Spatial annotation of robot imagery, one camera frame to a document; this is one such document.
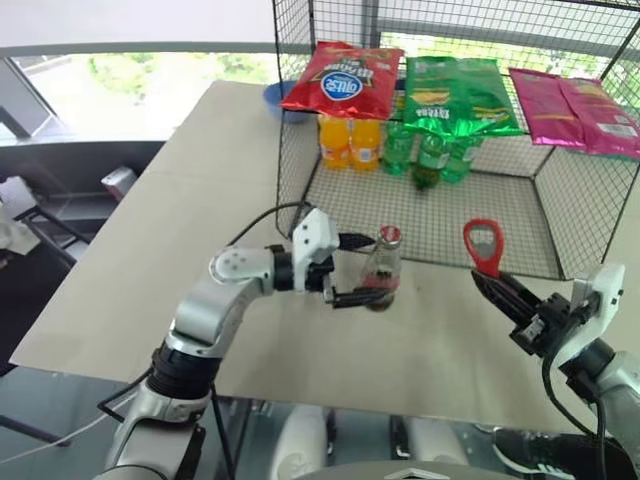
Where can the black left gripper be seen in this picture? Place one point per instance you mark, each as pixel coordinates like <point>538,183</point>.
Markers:
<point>320,280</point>

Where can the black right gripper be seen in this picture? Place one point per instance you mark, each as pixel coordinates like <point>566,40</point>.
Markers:
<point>547,320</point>

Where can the clear glass bottle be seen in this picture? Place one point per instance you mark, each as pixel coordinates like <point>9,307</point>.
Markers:
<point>382,262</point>

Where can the red bottle opener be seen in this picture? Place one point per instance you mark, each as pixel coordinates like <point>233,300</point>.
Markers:
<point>489,264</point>

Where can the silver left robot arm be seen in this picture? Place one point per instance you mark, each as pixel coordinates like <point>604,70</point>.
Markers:
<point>220,300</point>

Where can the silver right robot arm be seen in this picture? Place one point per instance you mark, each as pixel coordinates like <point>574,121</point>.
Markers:
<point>622,377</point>

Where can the red bottle cap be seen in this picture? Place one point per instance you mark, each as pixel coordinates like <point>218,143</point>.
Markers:
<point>390,233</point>

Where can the orange soda bottle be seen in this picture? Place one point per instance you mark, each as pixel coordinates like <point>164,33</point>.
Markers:
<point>334,142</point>
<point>366,147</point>

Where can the green soda bottle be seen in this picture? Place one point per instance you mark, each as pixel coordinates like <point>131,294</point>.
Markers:
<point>429,162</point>
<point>398,150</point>
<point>460,160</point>

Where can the black shoe with white stripes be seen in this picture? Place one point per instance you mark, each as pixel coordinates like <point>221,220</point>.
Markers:
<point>522,450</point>

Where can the white rounded robot leg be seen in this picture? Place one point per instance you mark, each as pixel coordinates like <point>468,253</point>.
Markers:
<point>435,445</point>
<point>300,442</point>

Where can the dark rounded shape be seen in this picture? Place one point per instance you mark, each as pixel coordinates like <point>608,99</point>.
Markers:
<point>595,457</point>

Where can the blue bowl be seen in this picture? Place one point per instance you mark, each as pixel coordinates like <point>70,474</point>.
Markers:
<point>274,100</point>

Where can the red chip bag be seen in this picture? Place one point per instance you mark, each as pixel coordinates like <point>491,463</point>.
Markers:
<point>345,80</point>

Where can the pink snack bag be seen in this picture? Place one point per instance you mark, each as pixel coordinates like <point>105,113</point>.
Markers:
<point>605,120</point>
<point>542,105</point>

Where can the green chip bag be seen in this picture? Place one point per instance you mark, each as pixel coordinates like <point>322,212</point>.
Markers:
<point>450,95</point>

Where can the grey and red box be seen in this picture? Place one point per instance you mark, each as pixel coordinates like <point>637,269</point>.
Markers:
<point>119,182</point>

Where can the white crumpled object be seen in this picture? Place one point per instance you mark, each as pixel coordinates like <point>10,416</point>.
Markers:
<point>15,215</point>

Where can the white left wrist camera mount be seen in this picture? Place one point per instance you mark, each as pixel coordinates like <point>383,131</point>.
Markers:
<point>315,235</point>

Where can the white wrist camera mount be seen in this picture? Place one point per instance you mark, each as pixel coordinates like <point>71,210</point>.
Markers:
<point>607,295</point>
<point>315,235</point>

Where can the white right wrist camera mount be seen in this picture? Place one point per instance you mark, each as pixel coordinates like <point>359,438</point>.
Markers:
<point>607,295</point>

